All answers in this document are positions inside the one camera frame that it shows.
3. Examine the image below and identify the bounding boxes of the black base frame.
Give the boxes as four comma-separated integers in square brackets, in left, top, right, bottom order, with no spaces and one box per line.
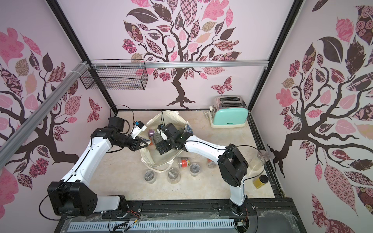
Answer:
[54,198,307,233]

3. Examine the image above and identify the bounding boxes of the yellow label seed jar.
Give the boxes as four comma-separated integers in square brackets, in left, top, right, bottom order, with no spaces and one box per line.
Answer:
[253,175,269,189]

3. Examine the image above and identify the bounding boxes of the clear seed jar grey lid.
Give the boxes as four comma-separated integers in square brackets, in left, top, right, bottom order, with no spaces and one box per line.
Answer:
[144,170,156,184]

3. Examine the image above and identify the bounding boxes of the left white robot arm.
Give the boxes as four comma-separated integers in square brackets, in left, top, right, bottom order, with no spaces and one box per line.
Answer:
[47,116,148,217]

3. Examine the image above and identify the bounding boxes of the clear seed jar dark lid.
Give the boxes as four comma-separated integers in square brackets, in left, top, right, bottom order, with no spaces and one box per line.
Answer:
[189,163,201,177]

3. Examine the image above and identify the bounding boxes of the aluminium rail back wall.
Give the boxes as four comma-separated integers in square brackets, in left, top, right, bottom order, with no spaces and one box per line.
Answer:
[91,60,269,69]

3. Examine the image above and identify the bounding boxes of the clear seed jar striped lid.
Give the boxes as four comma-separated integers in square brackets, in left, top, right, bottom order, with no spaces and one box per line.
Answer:
[167,168,181,184]

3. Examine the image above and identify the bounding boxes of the mint green toaster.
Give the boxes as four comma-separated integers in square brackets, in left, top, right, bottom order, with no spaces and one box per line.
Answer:
[208,95,249,128]

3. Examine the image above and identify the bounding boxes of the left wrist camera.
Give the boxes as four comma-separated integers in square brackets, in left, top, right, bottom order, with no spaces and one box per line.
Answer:
[131,121,147,139]

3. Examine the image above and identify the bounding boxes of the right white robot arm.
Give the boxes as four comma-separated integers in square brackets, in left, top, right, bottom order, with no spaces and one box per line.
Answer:
[155,123,249,216]

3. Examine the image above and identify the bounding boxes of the clear jar sandy contents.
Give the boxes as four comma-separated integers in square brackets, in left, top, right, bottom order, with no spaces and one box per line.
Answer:
[249,150,270,171]

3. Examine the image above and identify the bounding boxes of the purple label small jar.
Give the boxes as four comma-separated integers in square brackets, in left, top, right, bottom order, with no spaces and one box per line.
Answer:
[148,129,156,140]

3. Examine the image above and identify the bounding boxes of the white slotted cable duct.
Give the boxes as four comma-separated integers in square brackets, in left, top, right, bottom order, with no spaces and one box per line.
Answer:
[62,219,236,233]

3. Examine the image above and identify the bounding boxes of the cream canvas tote bag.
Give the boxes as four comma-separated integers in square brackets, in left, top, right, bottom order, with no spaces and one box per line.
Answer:
[139,110,192,173]

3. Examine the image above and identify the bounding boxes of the black wire basket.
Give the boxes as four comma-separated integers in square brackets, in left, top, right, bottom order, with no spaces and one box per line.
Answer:
[80,58,149,90]

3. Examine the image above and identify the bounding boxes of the aluminium rail left wall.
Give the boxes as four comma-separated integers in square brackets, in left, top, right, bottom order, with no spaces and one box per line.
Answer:
[1,61,89,168]

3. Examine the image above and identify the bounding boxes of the red label jar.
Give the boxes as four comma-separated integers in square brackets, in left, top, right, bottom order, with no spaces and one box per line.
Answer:
[178,157,190,169]
[207,159,217,169]

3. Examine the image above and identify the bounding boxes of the aluminium rail wall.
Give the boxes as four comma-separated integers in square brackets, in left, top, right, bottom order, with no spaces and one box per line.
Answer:
[1,61,89,168]
[91,60,269,69]

